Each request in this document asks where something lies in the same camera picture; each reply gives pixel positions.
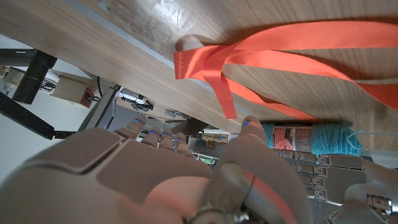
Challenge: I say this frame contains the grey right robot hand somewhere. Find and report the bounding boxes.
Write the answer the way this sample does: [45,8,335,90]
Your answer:
[0,113,315,224]

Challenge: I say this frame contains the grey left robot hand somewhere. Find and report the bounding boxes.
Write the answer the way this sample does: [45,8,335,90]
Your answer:
[276,149,398,224]

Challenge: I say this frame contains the orange ribbon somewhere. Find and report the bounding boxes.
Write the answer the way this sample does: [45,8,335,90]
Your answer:
[173,21,398,121]

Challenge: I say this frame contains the teal yarn skein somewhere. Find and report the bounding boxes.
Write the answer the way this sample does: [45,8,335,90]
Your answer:
[261,123,364,156]

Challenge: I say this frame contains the white game controller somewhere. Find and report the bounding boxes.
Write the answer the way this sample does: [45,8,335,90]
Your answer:
[117,88,154,112]

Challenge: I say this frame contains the tan cardboard box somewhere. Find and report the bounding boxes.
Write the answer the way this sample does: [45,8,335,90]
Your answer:
[51,76,96,109]

